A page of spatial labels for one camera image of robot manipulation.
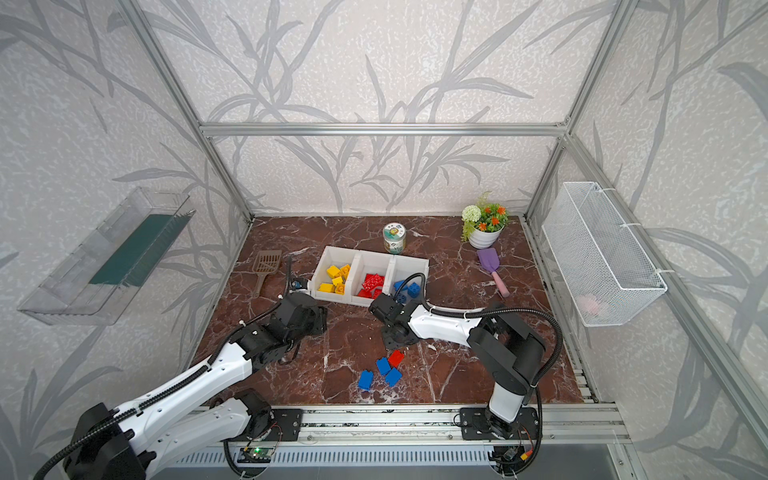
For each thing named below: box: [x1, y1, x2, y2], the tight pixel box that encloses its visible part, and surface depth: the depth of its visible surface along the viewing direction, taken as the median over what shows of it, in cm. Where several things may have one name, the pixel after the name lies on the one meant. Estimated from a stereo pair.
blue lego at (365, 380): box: [358, 370, 374, 391], surface depth 82 cm
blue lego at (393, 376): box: [385, 368, 403, 387], surface depth 83 cm
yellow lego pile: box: [326, 265, 347, 283], surface depth 102 cm
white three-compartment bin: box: [309, 246, 429, 309], surface depth 100 cm
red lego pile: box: [388, 349, 405, 369], surface depth 86 cm
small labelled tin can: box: [383, 222, 406, 254], surface depth 107 cm
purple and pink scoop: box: [477, 247, 510, 298], surface depth 107 cm
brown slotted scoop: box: [252, 250, 282, 298], surface depth 107 cm
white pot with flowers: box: [461, 192, 509, 250], surface depth 104 cm
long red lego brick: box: [362, 273, 385, 291], surface depth 100 cm
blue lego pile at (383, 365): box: [376, 357, 391, 375], surface depth 84 cm
